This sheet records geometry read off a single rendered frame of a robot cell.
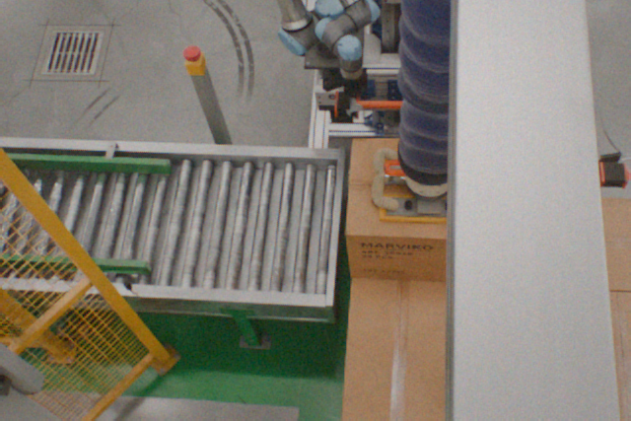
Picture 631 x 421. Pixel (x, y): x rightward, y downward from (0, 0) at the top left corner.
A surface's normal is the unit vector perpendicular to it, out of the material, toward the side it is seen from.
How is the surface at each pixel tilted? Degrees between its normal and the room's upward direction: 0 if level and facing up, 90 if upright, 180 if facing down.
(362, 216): 0
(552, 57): 0
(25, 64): 0
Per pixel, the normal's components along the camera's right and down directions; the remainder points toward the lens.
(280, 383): -0.08, -0.48
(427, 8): -0.53, 0.67
